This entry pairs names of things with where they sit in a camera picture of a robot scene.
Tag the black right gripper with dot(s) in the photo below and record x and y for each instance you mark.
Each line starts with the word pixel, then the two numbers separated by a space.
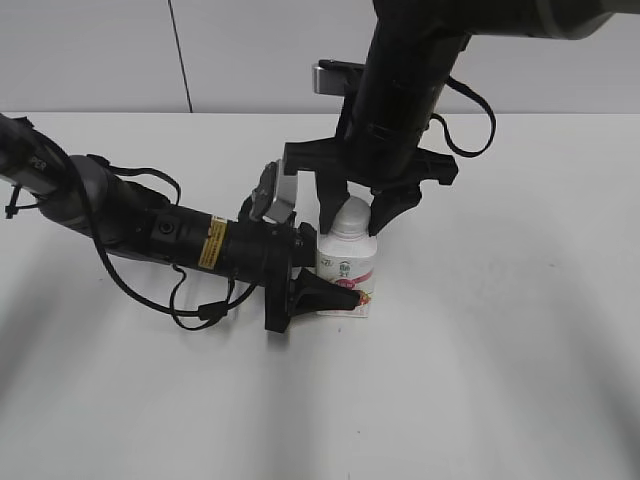
pixel 396 168

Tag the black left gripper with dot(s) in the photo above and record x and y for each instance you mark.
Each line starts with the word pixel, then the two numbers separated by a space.
pixel 266 254

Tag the white ribbed bottle cap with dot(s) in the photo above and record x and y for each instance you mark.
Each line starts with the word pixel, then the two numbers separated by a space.
pixel 352 219

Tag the white yili changqing yogurt bottle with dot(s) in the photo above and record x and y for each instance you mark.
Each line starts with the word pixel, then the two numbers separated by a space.
pixel 350 263

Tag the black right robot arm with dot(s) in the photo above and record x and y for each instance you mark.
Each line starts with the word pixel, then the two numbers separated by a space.
pixel 389 101

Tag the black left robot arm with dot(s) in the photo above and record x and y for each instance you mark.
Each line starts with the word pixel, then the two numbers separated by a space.
pixel 89 195

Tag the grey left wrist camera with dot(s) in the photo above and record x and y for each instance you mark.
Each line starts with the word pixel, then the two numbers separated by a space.
pixel 274 197

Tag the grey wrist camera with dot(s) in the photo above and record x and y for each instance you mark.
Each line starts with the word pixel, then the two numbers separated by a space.
pixel 336 78
pixel 274 197

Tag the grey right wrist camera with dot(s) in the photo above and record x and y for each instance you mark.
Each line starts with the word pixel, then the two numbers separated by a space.
pixel 336 78

